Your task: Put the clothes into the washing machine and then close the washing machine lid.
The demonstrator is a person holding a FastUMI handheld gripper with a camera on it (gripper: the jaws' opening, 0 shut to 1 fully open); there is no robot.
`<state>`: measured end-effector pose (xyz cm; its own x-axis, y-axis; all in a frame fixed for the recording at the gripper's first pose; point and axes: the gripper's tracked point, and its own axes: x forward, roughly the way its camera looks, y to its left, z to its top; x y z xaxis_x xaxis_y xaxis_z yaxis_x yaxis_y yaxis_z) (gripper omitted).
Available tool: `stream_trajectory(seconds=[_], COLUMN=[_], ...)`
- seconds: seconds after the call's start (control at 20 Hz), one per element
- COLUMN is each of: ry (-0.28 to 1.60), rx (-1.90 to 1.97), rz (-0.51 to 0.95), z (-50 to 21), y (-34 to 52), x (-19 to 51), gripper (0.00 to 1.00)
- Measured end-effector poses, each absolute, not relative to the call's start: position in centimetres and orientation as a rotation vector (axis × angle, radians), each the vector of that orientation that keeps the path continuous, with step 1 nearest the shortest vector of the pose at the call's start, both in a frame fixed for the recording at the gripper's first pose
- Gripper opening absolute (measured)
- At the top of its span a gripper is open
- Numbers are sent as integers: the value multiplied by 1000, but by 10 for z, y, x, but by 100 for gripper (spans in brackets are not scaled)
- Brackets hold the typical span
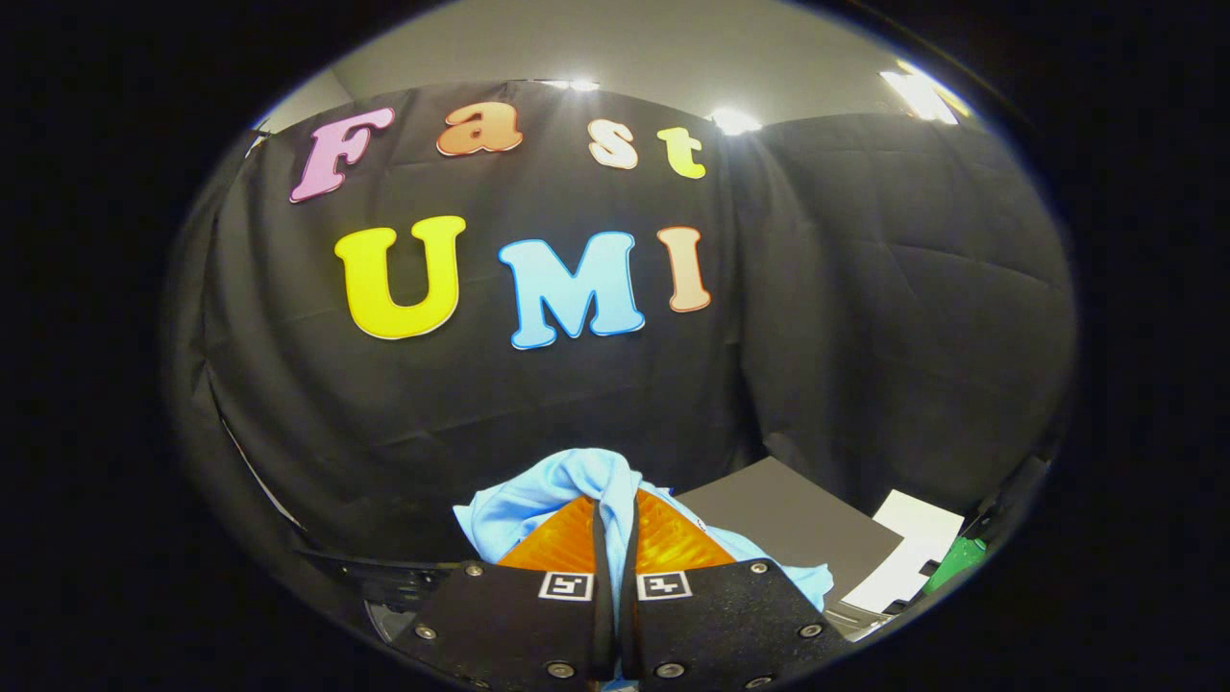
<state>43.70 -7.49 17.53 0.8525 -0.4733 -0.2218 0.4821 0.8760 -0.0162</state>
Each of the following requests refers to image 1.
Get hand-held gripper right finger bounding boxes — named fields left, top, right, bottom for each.
left=615, top=488, right=856, bottom=692

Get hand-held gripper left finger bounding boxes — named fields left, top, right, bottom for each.
left=389, top=495, right=617, bottom=692

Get light blue shirt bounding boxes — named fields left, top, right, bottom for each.
left=454, top=448, right=835, bottom=616

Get dark washing machine lid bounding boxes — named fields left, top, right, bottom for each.
left=293, top=546, right=460, bottom=645

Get grey cabinet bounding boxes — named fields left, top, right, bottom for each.
left=673, top=457, right=906, bottom=630

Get white flat board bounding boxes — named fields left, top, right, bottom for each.
left=841, top=489, right=966, bottom=616

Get black backdrop cloth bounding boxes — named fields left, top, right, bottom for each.
left=163, top=82, right=1077, bottom=616

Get green object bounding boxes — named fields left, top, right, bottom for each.
left=924, top=536, right=989, bottom=595

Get long strip ceiling light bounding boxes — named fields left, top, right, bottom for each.
left=881, top=62, right=972, bottom=125

